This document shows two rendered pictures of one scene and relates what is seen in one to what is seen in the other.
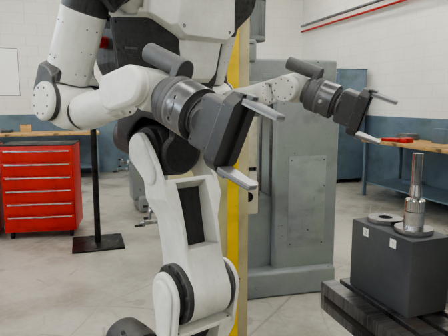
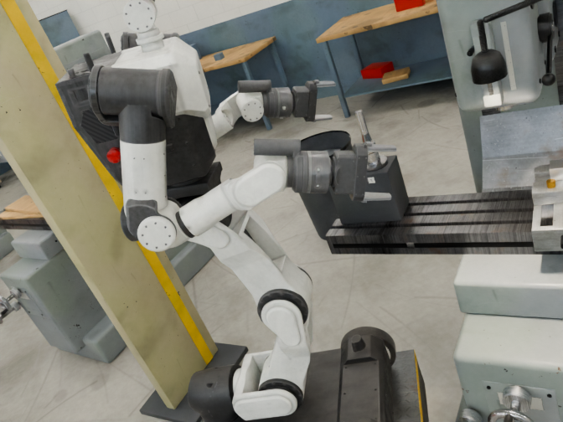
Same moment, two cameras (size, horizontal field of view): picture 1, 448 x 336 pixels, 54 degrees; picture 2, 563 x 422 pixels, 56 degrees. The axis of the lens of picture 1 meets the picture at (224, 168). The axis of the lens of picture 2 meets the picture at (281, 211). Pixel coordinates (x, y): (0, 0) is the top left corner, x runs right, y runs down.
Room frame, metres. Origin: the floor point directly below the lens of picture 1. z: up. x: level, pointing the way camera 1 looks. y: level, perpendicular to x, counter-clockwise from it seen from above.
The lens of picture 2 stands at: (-0.08, 0.70, 1.88)
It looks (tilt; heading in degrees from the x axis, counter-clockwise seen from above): 26 degrees down; 326
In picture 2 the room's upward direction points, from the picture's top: 22 degrees counter-clockwise
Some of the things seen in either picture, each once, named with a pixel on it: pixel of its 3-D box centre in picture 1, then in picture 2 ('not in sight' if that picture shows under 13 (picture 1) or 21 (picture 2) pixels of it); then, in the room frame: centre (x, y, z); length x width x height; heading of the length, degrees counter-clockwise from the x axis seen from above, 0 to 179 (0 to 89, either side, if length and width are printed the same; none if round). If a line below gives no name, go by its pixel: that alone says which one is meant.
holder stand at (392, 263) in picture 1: (396, 259); (367, 188); (1.09, -0.44, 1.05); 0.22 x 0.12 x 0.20; 21
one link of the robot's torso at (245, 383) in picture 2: not in sight; (269, 383); (1.15, 0.17, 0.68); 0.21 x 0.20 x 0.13; 38
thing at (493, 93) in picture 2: not in sight; (488, 63); (0.60, -0.47, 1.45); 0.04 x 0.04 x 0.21; 18
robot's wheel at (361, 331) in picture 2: not in sight; (368, 350); (1.09, -0.20, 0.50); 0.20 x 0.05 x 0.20; 38
